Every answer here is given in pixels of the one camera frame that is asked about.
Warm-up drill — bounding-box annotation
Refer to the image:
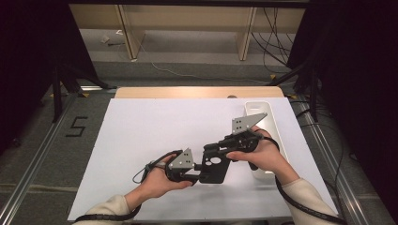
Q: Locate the person's left hand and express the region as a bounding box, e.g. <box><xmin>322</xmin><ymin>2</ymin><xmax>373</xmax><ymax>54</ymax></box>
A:
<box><xmin>138</xmin><ymin>154</ymin><xmax>193</xmax><ymax>200</ymax></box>

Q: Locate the white floor cable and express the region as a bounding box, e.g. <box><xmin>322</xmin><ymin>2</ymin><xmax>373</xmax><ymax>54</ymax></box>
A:
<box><xmin>136</xmin><ymin>37</ymin><xmax>270</xmax><ymax>85</ymax></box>

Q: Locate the hand-held gripper black cable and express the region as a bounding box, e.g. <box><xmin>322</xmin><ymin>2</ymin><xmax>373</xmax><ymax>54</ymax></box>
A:
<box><xmin>73</xmin><ymin>149</ymin><xmax>184</xmax><ymax>224</ymax></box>
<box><xmin>258</xmin><ymin>128</ymin><xmax>345</xmax><ymax>225</ymax></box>

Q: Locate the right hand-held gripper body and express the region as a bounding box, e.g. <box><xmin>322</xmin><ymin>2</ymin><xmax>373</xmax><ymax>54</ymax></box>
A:
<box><xmin>226</xmin><ymin>112</ymin><xmax>268</xmax><ymax>154</ymax></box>

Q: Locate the black curtain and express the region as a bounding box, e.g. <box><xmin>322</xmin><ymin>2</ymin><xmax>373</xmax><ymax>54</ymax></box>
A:
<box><xmin>0</xmin><ymin>0</ymin><xmax>99</xmax><ymax>155</ymax></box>
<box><xmin>285</xmin><ymin>0</ymin><xmax>398</xmax><ymax>215</ymax></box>

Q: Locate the right hand-held gripper black cable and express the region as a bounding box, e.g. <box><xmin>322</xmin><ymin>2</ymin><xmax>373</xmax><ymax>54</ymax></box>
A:
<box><xmin>258</xmin><ymin>128</ymin><xmax>345</xmax><ymax>225</ymax></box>

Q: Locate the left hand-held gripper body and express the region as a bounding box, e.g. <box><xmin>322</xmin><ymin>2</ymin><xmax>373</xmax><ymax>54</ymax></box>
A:
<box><xmin>165</xmin><ymin>147</ymin><xmax>195</xmax><ymax>184</ymax></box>

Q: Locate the bundle of black cables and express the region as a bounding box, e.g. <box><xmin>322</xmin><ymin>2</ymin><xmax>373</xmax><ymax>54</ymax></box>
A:
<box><xmin>251</xmin><ymin>7</ymin><xmax>296</xmax><ymax>75</ymax></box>

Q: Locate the black metal stand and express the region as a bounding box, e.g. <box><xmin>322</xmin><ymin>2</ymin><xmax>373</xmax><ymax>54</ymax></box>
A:
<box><xmin>51</xmin><ymin>63</ymin><xmax>118</xmax><ymax>124</ymax></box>
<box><xmin>267</xmin><ymin>58</ymin><xmax>321</xmax><ymax>124</ymax></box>

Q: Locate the white board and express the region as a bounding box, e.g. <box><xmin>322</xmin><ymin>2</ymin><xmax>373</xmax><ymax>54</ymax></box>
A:
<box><xmin>67</xmin><ymin>97</ymin><xmax>340</xmax><ymax>221</ymax></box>

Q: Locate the left hand-held gripper black cable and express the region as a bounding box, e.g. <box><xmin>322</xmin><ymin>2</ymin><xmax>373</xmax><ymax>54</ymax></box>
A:
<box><xmin>73</xmin><ymin>149</ymin><xmax>184</xmax><ymax>224</ymax></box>

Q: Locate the aluminium floor rail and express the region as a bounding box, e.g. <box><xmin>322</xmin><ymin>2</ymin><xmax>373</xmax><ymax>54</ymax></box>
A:
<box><xmin>291</xmin><ymin>98</ymin><xmax>370</xmax><ymax>225</ymax></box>
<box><xmin>0</xmin><ymin>93</ymin><xmax>78</xmax><ymax>225</ymax></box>

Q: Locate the person's right hand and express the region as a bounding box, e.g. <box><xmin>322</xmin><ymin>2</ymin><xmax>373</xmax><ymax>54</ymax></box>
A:
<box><xmin>225</xmin><ymin>125</ymin><xmax>292</xmax><ymax>186</ymax></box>

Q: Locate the white plastic bin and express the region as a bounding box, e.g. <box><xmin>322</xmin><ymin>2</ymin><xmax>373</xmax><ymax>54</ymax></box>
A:
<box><xmin>243</xmin><ymin>100</ymin><xmax>289</xmax><ymax>181</ymax></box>

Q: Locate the beige wooden furniture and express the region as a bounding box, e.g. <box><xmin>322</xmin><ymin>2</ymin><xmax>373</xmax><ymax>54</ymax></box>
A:
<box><xmin>69</xmin><ymin>4</ymin><xmax>306</xmax><ymax>62</ymax></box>

